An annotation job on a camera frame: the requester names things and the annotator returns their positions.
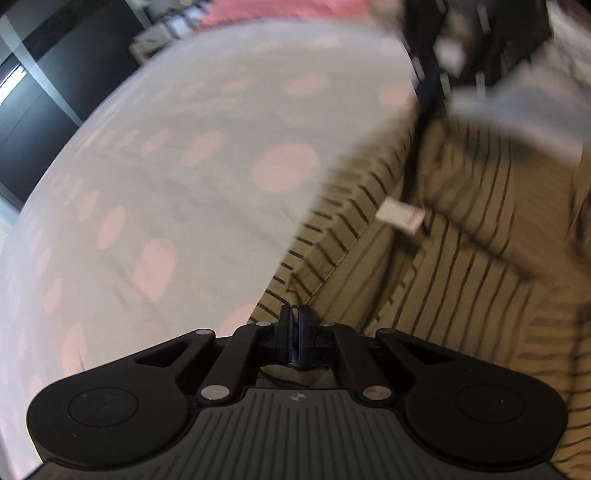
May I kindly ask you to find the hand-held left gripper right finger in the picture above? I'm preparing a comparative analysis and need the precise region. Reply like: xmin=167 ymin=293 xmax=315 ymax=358
xmin=293 ymin=304 xmax=455 ymax=407

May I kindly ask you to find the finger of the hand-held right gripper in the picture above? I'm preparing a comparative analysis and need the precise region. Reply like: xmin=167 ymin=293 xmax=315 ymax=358
xmin=409 ymin=41 xmax=451 ymax=134

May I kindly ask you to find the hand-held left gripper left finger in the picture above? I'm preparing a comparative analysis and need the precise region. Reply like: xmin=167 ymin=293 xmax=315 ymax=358
xmin=134 ymin=304 xmax=294 ymax=407

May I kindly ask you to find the tan striped button shirt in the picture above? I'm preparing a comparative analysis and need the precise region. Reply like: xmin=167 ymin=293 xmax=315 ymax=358
xmin=249 ymin=92 xmax=591 ymax=480

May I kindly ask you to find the pale grey cloth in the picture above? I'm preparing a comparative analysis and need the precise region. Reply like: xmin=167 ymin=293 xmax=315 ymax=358
xmin=450 ymin=60 xmax=585 ymax=164

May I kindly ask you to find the polka-dot bed sheet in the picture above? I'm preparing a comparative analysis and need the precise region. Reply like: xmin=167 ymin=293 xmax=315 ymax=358
xmin=0 ymin=18 xmax=421 ymax=480

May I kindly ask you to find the pink pillow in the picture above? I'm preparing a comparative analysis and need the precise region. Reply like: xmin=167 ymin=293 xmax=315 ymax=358
xmin=198 ymin=0 xmax=398 ymax=28

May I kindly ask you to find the white shelf unit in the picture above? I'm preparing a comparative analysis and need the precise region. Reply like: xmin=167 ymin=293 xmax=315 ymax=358
xmin=129 ymin=14 xmax=199 ymax=63

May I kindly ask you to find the black sliding wardrobe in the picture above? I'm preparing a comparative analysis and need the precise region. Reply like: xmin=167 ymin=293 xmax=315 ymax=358
xmin=0 ymin=0 xmax=162 ymax=213

